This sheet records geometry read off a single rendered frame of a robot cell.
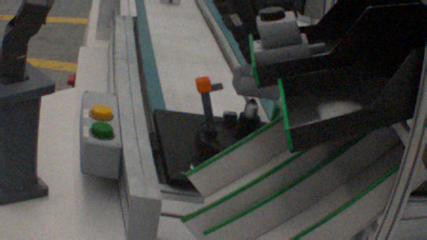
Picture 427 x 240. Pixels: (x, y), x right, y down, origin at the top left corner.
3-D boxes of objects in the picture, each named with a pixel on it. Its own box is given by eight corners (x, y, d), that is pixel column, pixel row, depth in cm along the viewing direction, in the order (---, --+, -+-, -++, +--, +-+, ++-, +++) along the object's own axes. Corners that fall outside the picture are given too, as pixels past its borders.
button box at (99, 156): (80, 173, 120) (82, 139, 118) (79, 120, 139) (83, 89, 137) (119, 181, 122) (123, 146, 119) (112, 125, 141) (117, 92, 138)
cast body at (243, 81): (236, 95, 119) (245, 50, 116) (231, 84, 123) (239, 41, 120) (292, 103, 120) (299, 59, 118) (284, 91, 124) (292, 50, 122)
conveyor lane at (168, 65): (161, 239, 115) (170, 185, 112) (129, 52, 191) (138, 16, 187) (331, 245, 121) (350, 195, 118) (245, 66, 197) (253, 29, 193)
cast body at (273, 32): (259, 78, 86) (243, 18, 84) (258, 65, 90) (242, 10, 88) (330, 65, 85) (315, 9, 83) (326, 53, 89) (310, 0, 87)
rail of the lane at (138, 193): (126, 248, 110) (131, 189, 105) (107, 51, 190) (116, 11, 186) (161, 253, 111) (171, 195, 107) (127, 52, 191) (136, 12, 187)
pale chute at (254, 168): (202, 245, 92) (180, 220, 90) (206, 198, 104) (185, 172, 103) (395, 124, 85) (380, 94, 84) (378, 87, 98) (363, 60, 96)
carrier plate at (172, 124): (168, 190, 112) (170, 177, 111) (152, 119, 134) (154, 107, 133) (325, 201, 117) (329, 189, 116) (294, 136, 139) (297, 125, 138)
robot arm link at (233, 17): (220, 18, 106) (260, 1, 106) (202, -12, 123) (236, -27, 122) (249, 67, 109) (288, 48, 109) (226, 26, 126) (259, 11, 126)
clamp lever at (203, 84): (205, 131, 121) (195, 82, 118) (203, 126, 123) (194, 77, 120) (230, 126, 122) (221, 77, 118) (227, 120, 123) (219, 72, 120)
